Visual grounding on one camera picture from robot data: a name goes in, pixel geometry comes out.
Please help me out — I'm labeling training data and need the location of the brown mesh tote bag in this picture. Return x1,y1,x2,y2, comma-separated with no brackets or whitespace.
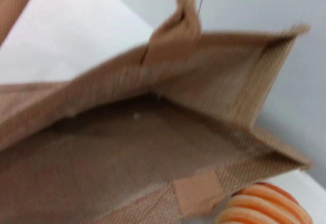
0,0,313,224

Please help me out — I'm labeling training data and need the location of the orange striped bread loaf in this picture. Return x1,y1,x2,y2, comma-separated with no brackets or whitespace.
214,182,313,224

